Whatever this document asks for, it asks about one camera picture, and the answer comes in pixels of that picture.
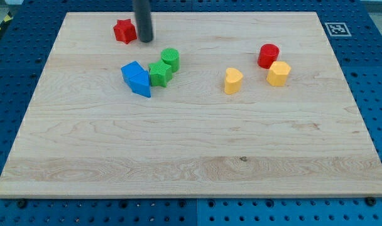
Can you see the wooden board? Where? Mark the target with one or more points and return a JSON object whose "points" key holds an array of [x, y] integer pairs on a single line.
{"points": [[87, 135]]}

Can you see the yellow hexagon block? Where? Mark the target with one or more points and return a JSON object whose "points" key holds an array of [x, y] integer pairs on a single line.
{"points": [[278, 73]]}

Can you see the blue cube block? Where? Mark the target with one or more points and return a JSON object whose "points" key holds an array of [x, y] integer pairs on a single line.
{"points": [[130, 70]]}

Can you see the white fiducial marker tag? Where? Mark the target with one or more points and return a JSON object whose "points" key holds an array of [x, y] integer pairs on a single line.
{"points": [[337, 29]]}

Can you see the red star block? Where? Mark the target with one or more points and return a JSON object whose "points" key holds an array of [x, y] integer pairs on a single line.
{"points": [[125, 31]]}

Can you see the green star block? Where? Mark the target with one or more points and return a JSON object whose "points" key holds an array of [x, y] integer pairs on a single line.
{"points": [[160, 73]]}

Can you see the blue triangle block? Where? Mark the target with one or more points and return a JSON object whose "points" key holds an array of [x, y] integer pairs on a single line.
{"points": [[140, 83]]}

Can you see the red cylinder block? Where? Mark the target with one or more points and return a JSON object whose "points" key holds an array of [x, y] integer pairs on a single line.
{"points": [[267, 55]]}

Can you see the black yellow hazard tape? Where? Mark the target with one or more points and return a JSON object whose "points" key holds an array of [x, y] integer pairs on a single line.
{"points": [[5, 23]]}

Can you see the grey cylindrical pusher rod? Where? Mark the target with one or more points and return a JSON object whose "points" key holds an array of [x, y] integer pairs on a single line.
{"points": [[142, 12]]}

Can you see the green cylinder block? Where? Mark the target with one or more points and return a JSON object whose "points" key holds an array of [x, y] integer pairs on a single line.
{"points": [[171, 57]]}

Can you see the yellow heart block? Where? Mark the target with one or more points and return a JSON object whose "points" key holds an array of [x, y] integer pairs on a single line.
{"points": [[233, 81]]}

